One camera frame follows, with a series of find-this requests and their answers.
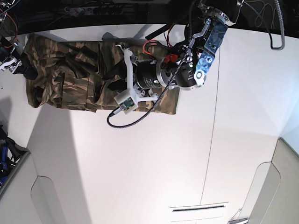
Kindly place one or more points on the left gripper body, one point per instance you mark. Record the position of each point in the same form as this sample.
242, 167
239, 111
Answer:
145, 76

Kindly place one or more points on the camouflage T-shirt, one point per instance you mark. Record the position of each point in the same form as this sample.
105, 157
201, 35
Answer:
70, 73

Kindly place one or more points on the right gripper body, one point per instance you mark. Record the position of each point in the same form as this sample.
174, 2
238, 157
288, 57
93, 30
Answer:
10, 60

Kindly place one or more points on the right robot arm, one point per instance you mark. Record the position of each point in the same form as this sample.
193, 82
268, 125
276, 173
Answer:
9, 29

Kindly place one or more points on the grey bin with blue items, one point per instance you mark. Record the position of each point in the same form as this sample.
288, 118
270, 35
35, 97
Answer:
12, 156

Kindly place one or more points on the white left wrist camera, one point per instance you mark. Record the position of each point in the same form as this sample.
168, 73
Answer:
127, 101

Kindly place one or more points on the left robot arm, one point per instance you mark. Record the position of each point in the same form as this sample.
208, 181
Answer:
184, 65

